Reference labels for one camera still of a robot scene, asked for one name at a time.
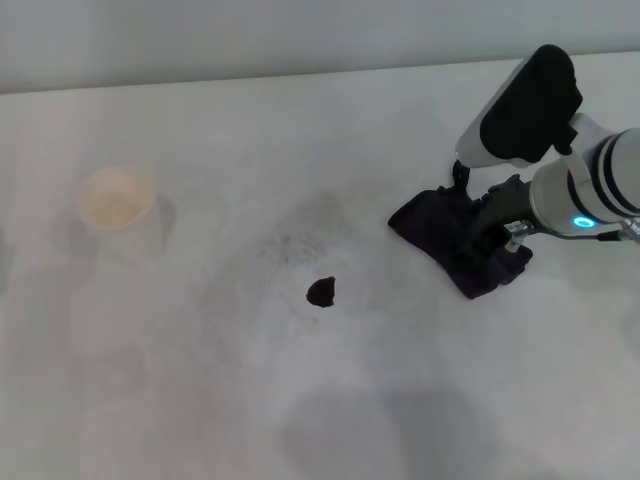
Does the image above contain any black water stain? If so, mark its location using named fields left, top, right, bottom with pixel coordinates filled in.
left=305, top=275, right=338, bottom=309

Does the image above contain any purple rag with black loop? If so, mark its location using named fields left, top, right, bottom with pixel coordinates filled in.
left=388, top=158, right=534, bottom=301

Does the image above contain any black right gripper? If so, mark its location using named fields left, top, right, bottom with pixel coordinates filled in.
left=461, top=174, right=534, bottom=267

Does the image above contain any white paper cup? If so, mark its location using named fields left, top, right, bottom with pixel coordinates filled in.
left=74, top=166, right=169, bottom=261

